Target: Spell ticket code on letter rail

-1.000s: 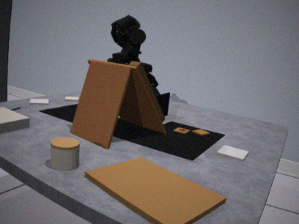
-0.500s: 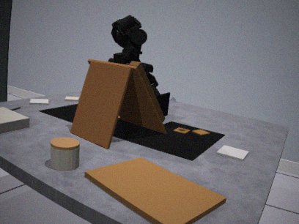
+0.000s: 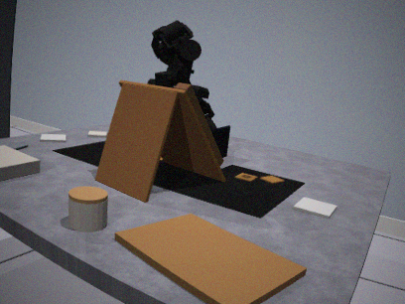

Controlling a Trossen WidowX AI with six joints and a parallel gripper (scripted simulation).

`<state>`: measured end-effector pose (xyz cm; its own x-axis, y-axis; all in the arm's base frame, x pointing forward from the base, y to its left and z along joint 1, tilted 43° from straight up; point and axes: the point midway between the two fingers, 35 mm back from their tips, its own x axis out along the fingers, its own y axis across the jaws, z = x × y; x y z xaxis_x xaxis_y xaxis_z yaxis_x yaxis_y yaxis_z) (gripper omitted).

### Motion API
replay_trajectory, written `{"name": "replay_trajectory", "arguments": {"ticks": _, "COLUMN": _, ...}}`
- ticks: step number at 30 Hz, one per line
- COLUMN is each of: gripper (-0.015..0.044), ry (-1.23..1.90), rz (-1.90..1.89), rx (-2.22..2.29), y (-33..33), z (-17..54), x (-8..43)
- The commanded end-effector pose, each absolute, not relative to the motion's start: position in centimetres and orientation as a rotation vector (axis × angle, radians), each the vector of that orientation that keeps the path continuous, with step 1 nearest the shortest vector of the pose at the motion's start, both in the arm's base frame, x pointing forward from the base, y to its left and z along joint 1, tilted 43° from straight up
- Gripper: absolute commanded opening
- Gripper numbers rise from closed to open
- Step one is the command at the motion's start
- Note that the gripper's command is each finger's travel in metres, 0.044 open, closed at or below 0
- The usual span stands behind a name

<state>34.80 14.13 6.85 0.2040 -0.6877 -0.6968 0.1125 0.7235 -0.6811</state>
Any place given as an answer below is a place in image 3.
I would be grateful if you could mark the tan flat rectangular board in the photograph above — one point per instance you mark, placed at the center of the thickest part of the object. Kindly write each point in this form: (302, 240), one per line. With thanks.
(215, 265)

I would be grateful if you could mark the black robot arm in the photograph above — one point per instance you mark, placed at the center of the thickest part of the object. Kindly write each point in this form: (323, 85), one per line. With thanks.
(176, 47)

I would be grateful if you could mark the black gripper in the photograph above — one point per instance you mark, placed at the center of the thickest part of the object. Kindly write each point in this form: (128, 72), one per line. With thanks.
(187, 71)

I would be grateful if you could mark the grey cylindrical container with tan lid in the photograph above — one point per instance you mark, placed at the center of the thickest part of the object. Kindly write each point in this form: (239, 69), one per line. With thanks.
(87, 209)

